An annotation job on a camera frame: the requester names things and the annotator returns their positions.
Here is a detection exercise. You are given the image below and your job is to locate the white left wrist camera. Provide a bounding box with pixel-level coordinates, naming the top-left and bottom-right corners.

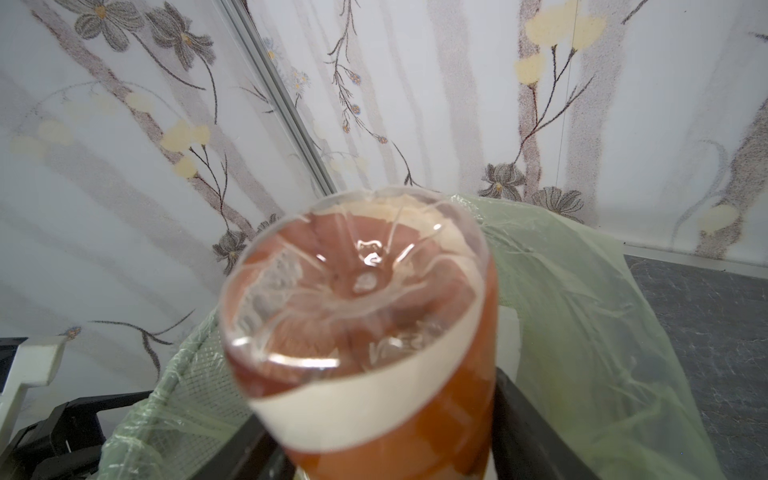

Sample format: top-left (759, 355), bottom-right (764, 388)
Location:
top-left (1, 335), bottom-right (67, 449)

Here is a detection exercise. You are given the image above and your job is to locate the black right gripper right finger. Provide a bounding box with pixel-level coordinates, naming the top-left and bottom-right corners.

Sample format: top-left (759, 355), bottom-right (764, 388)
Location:
top-left (491, 369), bottom-right (598, 480)

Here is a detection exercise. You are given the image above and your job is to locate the green mesh waste bin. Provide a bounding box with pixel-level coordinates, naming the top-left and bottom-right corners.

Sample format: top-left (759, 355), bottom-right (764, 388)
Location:
top-left (95, 311), bottom-right (251, 479)

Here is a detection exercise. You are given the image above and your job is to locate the brown tea bottle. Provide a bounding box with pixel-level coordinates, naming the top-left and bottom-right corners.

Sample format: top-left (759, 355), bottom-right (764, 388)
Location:
top-left (218, 187), bottom-right (498, 479)

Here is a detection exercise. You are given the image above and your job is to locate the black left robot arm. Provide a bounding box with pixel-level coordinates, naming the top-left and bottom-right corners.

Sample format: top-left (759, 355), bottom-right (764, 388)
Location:
top-left (1, 336), bottom-right (150, 479)

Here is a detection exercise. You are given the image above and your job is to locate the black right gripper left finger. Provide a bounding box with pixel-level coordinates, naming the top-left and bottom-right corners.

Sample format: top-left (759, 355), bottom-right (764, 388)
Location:
top-left (191, 415), bottom-right (294, 480)

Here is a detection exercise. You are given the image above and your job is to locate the green plastic bin liner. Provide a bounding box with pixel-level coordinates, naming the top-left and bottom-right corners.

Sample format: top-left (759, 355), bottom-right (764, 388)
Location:
top-left (95, 194), bottom-right (727, 480)

